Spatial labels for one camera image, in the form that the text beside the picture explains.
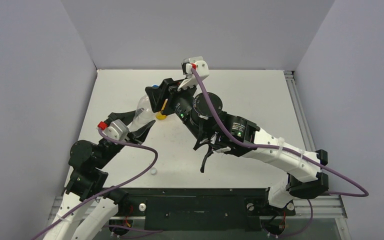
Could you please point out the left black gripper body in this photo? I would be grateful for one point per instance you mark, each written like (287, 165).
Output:
(130, 138)

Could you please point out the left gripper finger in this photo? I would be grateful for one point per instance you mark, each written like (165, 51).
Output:
(146, 129)
(125, 117)

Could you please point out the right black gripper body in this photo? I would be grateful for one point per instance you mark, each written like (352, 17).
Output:
(165, 94)

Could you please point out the clear bottle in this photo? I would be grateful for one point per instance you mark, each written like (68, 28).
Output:
(143, 114)

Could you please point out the yellow juice bottle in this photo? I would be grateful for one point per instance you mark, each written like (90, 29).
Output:
(159, 115)

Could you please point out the blue white cap tall bottle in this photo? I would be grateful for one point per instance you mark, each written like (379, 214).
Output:
(153, 171)

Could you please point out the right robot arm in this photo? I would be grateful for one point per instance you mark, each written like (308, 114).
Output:
(203, 115)

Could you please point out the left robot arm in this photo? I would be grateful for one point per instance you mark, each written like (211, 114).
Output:
(86, 205)

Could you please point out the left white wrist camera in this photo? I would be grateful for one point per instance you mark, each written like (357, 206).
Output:
(115, 130)

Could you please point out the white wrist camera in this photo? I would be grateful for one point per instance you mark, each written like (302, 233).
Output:
(115, 130)
(190, 66)

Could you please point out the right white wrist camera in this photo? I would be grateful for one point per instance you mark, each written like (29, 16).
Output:
(190, 66)

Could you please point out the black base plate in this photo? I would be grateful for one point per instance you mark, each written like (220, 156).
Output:
(199, 209)

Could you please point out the aluminium frame rail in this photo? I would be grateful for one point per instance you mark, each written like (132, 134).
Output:
(295, 128)

